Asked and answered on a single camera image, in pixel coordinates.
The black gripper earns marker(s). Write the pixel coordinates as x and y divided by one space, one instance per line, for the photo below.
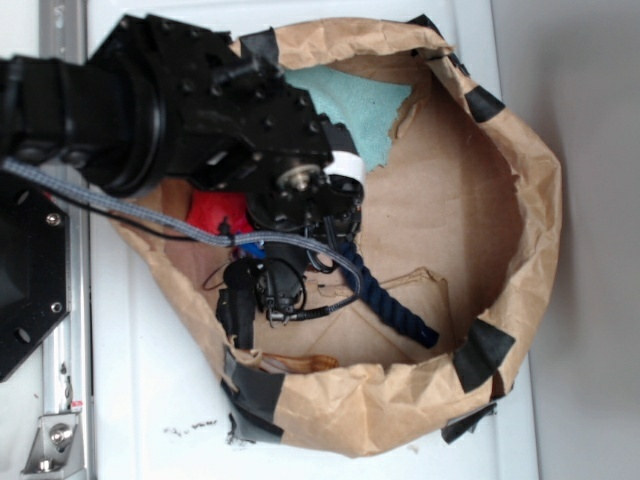
243 128

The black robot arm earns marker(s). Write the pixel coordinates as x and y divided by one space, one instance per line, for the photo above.
160 99

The red crumpled paper ball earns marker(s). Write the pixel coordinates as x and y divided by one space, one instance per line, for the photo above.
209 210

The teal cloth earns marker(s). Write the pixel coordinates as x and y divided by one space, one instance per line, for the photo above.
368 108

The brown paper bag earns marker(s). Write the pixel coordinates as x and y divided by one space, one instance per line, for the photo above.
461 224

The aluminium rail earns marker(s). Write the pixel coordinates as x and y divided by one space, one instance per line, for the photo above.
67 351

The black octagonal mount plate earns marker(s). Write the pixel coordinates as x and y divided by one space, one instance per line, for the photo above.
34 270

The metal corner bracket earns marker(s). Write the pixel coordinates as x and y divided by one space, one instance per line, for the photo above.
57 450

